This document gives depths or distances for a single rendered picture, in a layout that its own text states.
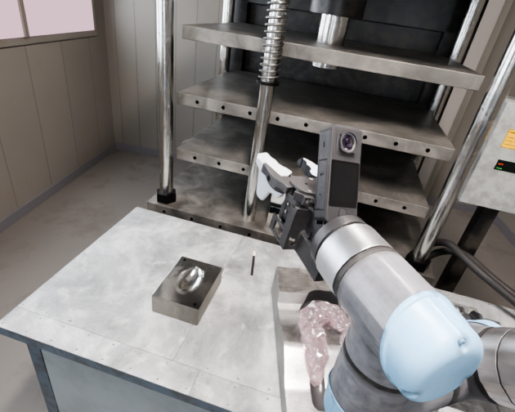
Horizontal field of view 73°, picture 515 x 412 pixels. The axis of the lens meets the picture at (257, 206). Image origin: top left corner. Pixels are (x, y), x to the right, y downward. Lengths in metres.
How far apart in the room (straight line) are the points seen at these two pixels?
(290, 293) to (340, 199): 0.72
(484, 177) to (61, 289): 1.55
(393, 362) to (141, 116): 3.87
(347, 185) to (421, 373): 0.21
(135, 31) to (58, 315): 3.09
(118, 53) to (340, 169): 3.68
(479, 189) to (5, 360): 2.28
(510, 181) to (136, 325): 1.42
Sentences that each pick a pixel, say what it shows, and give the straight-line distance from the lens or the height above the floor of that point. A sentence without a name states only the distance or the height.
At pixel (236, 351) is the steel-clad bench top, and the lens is 1.06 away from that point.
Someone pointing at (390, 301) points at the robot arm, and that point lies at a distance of 0.31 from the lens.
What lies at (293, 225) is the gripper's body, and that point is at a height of 1.43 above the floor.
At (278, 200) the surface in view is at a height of 0.91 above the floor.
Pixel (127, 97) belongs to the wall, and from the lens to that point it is 4.05.
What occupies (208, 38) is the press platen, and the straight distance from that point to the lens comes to 1.49.
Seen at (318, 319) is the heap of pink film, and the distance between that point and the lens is 1.06.
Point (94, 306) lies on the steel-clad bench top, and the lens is 1.20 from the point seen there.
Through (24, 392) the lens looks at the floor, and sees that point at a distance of 2.07.
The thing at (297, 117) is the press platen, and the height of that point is 1.29.
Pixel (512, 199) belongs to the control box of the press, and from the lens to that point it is 1.66.
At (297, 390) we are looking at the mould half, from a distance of 0.96.
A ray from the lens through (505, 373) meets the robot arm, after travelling 0.41.
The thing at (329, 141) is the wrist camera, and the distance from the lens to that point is 0.40.
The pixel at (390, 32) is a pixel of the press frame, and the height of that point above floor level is 1.60.
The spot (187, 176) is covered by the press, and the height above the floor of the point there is 0.79.
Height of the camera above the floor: 1.66
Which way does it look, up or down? 30 degrees down
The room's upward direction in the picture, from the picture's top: 9 degrees clockwise
